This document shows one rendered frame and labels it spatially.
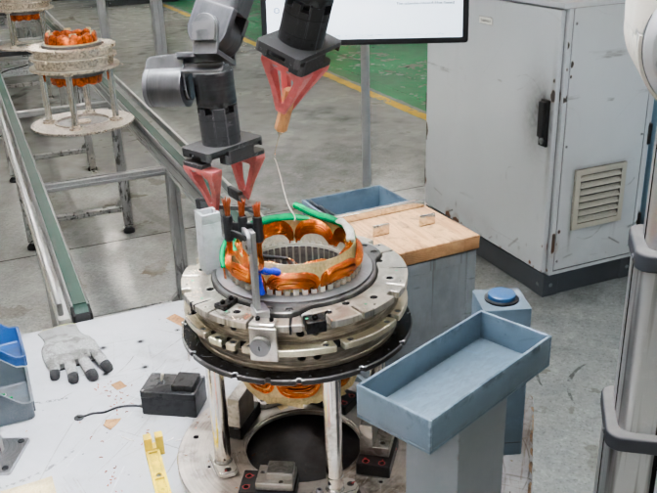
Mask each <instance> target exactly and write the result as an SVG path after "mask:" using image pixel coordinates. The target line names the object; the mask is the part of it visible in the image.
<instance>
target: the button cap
mask: <svg viewBox="0 0 657 493"><path fill-rule="evenodd" d="M515 296H516V293H515V292H514V291H513V290H511V289H509V288H503V287H497V288H492V289H490V290H489V291H488V298H489V299H490V300H493V301H495V302H500V303H507V302H512V301H513V300H515Z"/></svg>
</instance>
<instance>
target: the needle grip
mask: <svg viewBox="0 0 657 493"><path fill-rule="evenodd" d="M290 89H291V87H286V88H284V91H283V95H282V101H284V100H285V98H286V96H287V95H288V93H289V91H290ZM293 104H294V103H293ZM293 104H292V106H291V107H290V108H289V110H288V111H287V113H286V114H282V113H280V112H278V115H277V119H276V123H275V129H276V130H277V132H281V133H284V132H286V131H287V128H288V124H289V120H290V116H291V112H292V108H293Z"/></svg>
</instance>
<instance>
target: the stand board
mask: <svg viewBox="0 0 657 493"><path fill-rule="evenodd" d="M433 212H434V213H435V224H431V225H426V226H422V227H419V216H420V215H423V214H428V213H433ZM383 223H389V234H387V235H383V236H379V237H373V236H372V226H374V225H379V224H383ZM349 224H350V225H351V226H352V227H353V228H354V231H355V234H356V233H357V236H361V237H365V238H368V239H371V240H373V244H374V245H378V244H383V245H385V246H387V247H390V248H391V249H393V250H394V251H395V252H397V253H398V254H399V255H400V256H401V257H402V258H403V260H404V261H405V263H406V265H407V266H408V265H412V264H416V263H420V262H423V261H428V260H432V259H436V258H440V257H444V256H448V255H452V254H456V253H460V252H464V251H468V250H472V249H476V248H479V240H480V236H479V235H478V234H476V233H474V232H473V231H471V230H469V229H467V228H465V227H463V226H461V225H460V224H459V223H457V222H455V221H453V220H451V219H450V218H448V217H446V216H444V215H442V214H440V213H439V212H437V211H435V210H433V209H431V208H429V207H427V206H426V205H425V206H424V207H419V208H414V209H410V210H405V211H400V212H396V213H391V214H386V215H382V216H377V217H373V218H369V219H364V220H359V221H355V222H350V223H349Z"/></svg>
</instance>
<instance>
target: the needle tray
mask: <svg viewBox="0 0 657 493"><path fill-rule="evenodd" d="M551 338H552V336H550V335H548V334H545V333H542V332H539V331H537V330H534V329H531V328H528V327H526V326H523V325H520V324H518V323H515V322H512V321H509V320H507V319H505V318H502V317H499V316H497V315H494V314H491V313H488V312H486V311H483V310H480V311H478V312H476V313H475V314H473V315H471V316H470V317H468V318H466V319H465V320H463V321H461V322H460V323H458V324H456V325H455V326H453V327H451V328H450V329H448V330H447V331H445V332H444V333H442V334H440V335H439V336H437V337H435V338H434V339H432V340H430V341H429V342H427V343H425V344H424V345H422V346H420V347H419V348H417V349H415V350H414V351H412V352H410V353H409V354H407V355H405V356H404V357H402V358H400V359H399V360H397V361H395V362H394V363H392V364H390V365H389V366H387V367H385V368H384V369H382V370H381V371H379V372H377V373H376V374H374V375H372V376H371V377H369V378H367V379H366V380H364V381H362V382H360V383H358V384H357V417H358V418H360V419H362V420H364V421H366V422H368V423H369V424H371V425H373V426H376V427H378V428H380V429H382V430H384V431H386V432H387V433H389V434H391V435H393V436H395V437H397V438H399V439H401V440H403V441H405V442H406V443H407V450H406V493H501V491H502V475H503V459H504V430H505V414H506V399H507V397H508V396H509V395H510V394H512V393H513V392H514V391H516V390H517V389H518V388H520V387H521V386H522V385H524V384H525V383H526V382H528V381H529V380H531V379H532V378H533V377H535V376H536V375H537V374H539V373H540V372H541V371H543V370H544V369H545V368H547V367H548V366H549V360H550V349H551Z"/></svg>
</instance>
